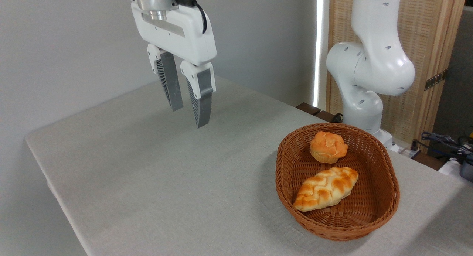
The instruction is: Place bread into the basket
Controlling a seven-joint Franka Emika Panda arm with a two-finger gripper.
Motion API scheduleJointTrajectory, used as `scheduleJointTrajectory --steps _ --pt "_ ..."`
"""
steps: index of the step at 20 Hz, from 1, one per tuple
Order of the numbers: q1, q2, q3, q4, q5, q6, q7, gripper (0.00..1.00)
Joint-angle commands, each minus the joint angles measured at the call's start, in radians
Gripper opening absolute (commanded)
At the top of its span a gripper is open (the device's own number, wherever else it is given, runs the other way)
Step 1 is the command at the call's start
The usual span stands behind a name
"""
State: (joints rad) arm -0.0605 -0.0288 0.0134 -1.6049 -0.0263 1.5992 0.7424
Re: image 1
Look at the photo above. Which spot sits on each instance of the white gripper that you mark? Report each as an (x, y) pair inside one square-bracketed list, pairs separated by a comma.
[(193, 38)]

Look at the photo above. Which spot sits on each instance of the long braided bread loaf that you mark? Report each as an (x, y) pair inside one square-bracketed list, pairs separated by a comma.
[(325, 189)]

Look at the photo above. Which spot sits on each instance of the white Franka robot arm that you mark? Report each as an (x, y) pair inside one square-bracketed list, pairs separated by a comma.
[(377, 64)]

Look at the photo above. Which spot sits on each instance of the brown wicker oval basket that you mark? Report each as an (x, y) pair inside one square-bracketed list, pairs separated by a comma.
[(288, 167)]

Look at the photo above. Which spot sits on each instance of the round orange bread bun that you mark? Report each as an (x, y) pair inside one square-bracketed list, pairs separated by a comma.
[(328, 147)]

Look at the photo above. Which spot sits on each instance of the grey tablecloth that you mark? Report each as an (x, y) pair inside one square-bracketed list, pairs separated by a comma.
[(129, 156)]

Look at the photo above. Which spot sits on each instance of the dark brown wooden ledge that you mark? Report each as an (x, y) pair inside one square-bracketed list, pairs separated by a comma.
[(308, 109)]

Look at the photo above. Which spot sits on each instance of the metal screen hinge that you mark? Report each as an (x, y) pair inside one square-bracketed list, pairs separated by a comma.
[(436, 79)]

